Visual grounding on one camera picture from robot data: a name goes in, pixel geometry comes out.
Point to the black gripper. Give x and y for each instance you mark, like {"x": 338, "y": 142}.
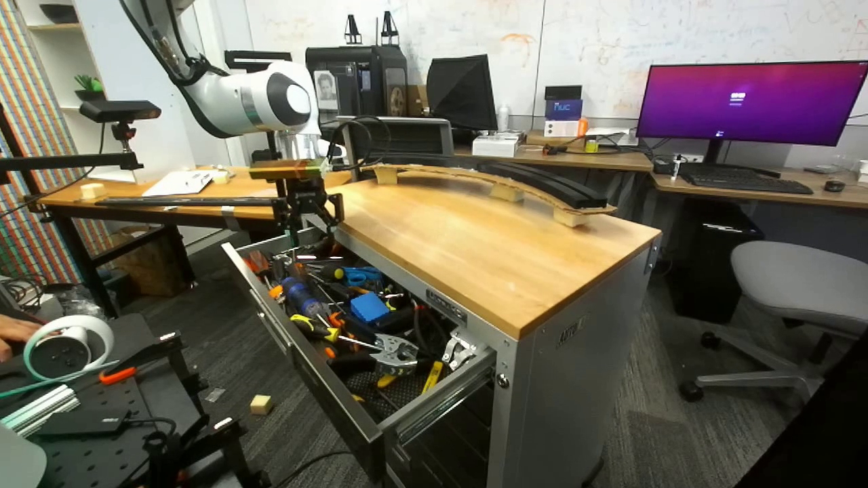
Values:
{"x": 305, "y": 193}

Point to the small wooden block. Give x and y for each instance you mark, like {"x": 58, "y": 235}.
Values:
{"x": 262, "y": 405}

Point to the blue handled screwdriver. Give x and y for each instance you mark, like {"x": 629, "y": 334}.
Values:
{"x": 300, "y": 293}

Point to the silver pliers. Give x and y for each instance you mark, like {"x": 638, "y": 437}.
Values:
{"x": 393, "y": 351}

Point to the black camera on stand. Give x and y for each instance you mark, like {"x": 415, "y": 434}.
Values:
{"x": 121, "y": 115}

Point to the white tape roll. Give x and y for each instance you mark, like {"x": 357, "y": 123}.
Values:
{"x": 65, "y": 347}

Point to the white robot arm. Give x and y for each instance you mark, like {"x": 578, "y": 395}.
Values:
{"x": 275, "y": 99}

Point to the grey office chair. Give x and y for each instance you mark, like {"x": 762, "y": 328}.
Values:
{"x": 800, "y": 285}

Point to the curved black wooden track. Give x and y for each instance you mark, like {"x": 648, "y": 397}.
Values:
{"x": 564, "y": 201}

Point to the black computer tower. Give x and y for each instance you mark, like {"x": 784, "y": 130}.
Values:
{"x": 360, "y": 83}

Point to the purple screen monitor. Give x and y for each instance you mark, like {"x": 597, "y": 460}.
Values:
{"x": 749, "y": 100}

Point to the long wooden desk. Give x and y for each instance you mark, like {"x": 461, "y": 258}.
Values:
{"x": 638, "y": 164}

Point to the white paper sheet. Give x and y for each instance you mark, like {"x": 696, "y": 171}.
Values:
{"x": 181, "y": 182}

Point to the grey metal tool cabinet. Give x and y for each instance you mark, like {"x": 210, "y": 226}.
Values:
{"x": 551, "y": 310}

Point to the black keyboard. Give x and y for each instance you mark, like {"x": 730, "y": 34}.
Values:
{"x": 743, "y": 179}

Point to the grey tool drawer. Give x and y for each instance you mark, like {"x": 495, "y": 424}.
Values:
{"x": 407, "y": 395}

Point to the wooden side desk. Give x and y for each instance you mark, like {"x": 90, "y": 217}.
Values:
{"x": 242, "y": 201}

